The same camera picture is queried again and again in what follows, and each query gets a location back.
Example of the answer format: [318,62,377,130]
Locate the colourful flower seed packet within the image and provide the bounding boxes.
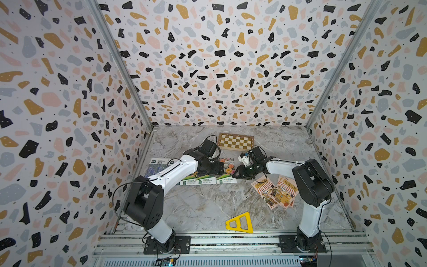
[196,175,216,185]
[180,175,198,186]
[216,158,237,184]

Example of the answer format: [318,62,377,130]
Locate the lavender seed packet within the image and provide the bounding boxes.
[146,158,171,177]

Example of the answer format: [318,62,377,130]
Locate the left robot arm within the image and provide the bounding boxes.
[123,138,224,253]

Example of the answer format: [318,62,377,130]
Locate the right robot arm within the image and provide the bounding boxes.
[232,146,334,252]

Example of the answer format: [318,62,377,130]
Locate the wooden chessboard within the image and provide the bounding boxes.
[217,133,255,152]

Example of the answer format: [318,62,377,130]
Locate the yellow triangular plastic tool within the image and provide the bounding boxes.
[225,212,254,234]

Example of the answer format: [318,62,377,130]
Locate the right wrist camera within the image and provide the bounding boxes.
[238,152,251,167]

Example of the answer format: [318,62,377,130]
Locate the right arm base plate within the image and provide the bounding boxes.
[278,233,329,253]

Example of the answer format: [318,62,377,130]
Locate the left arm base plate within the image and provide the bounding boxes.
[143,235,191,255]

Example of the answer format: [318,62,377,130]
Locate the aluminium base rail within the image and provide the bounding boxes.
[92,231,381,267]

